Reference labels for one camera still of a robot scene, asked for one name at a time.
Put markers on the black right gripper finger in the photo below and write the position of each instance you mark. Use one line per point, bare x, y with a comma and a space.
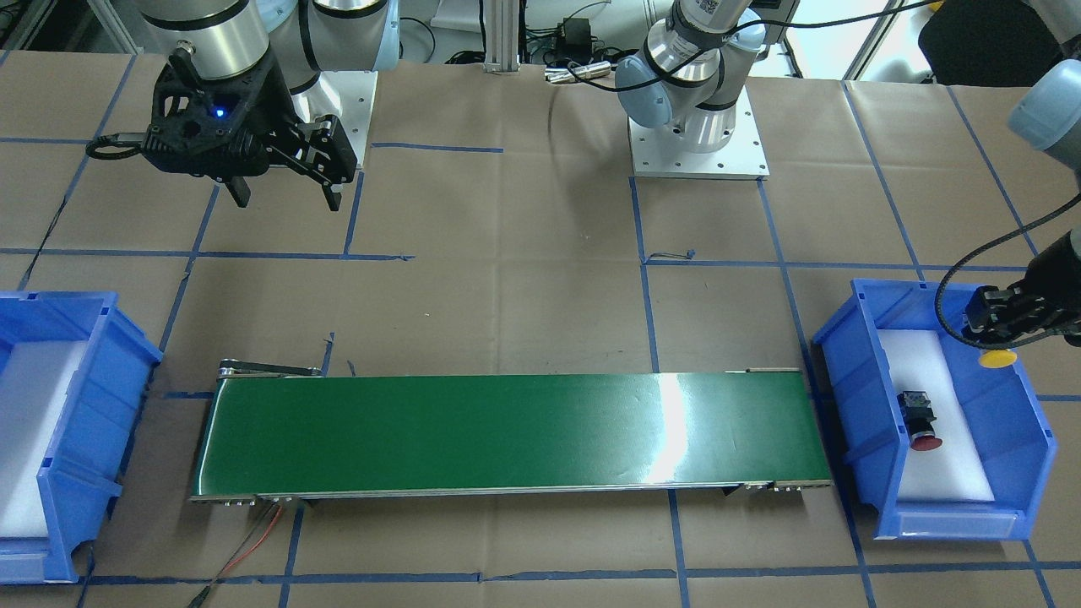
239, 190
332, 193

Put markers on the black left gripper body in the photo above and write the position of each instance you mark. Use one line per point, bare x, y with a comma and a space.
1066, 256

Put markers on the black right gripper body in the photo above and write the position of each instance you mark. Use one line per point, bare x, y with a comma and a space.
272, 108

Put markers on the yellow push button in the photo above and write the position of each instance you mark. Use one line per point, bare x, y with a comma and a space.
997, 358

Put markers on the red push button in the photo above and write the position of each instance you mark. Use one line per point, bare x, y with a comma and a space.
918, 417

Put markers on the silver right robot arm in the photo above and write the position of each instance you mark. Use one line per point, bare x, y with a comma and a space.
226, 38

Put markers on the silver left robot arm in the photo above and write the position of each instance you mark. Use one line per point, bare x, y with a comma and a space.
694, 64

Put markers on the blue bin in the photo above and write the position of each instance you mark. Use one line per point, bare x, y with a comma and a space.
78, 479
1012, 436

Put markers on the white foam pad bin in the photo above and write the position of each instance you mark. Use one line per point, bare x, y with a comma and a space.
953, 472
34, 387

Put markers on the green conveyor belt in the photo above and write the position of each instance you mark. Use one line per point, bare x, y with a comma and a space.
293, 437

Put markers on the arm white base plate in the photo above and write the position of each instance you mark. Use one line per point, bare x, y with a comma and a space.
722, 145
348, 95

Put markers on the aluminium frame post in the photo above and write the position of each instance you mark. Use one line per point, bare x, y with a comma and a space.
502, 26

